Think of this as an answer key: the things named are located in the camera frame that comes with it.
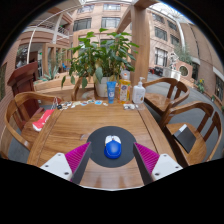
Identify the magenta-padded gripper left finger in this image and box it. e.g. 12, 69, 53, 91
39, 141, 94, 185

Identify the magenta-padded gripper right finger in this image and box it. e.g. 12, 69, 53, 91
132, 142, 184, 186

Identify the blue and white computer mouse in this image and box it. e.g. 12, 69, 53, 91
103, 134, 123, 160

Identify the dark grey round mouse pad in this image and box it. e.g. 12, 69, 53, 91
86, 125, 138, 169

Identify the black notebook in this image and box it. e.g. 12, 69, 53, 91
173, 123, 198, 154

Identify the wooden armchair holding black notebook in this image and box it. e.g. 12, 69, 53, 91
159, 101, 224, 168

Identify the wooden armchair holding red bag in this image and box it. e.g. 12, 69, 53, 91
0, 91, 63, 160

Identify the clear blister pack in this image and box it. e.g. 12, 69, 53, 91
122, 103, 136, 111

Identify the white pump bottle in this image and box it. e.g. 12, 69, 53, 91
132, 76, 147, 105

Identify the yellow liquid bottle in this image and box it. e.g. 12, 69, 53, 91
118, 70, 132, 104

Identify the blue tube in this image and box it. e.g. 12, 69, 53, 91
106, 81, 117, 105

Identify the spiky agave plant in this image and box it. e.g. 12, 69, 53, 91
42, 62, 62, 81

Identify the white stone statue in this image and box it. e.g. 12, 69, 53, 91
162, 51, 183, 81

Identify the green plant in white pot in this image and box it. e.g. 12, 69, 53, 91
60, 27, 140, 99

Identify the dark wooden pedestal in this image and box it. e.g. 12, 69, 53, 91
7, 60, 41, 120

